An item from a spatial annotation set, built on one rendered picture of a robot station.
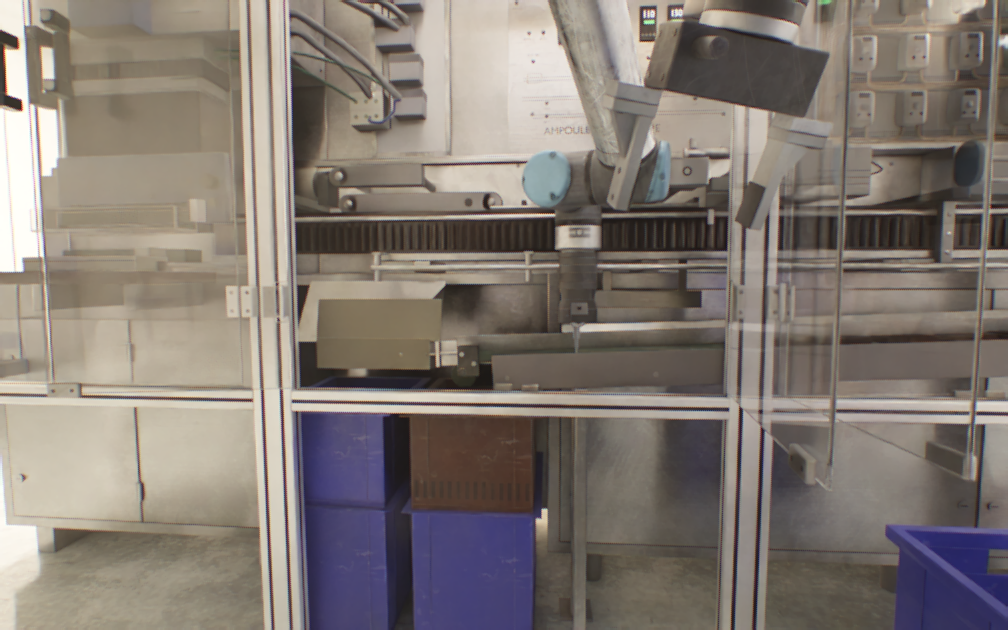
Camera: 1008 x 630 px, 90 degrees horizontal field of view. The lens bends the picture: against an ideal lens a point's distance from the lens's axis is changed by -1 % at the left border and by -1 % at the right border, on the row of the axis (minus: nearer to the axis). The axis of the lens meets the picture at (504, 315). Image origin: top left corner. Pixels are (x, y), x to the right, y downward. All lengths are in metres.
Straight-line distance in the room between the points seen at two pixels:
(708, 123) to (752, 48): 1.17
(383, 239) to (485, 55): 0.68
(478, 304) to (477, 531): 0.68
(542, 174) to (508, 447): 0.56
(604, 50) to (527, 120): 0.92
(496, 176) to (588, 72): 0.82
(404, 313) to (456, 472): 0.35
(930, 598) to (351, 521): 1.02
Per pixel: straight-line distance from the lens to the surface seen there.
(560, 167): 0.85
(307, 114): 1.77
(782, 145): 0.53
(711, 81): 0.47
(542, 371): 1.05
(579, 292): 0.99
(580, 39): 0.68
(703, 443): 1.40
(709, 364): 1.09
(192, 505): 1.74
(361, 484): 1.20
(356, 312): 1.12
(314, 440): 1.21
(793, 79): 0.51
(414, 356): 1.08
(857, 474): 1.57
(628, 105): 0.46
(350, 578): 1.31
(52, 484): 2.00
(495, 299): 1.54
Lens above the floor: 0.82
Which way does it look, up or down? 4 degrees down
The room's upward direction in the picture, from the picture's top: straight up
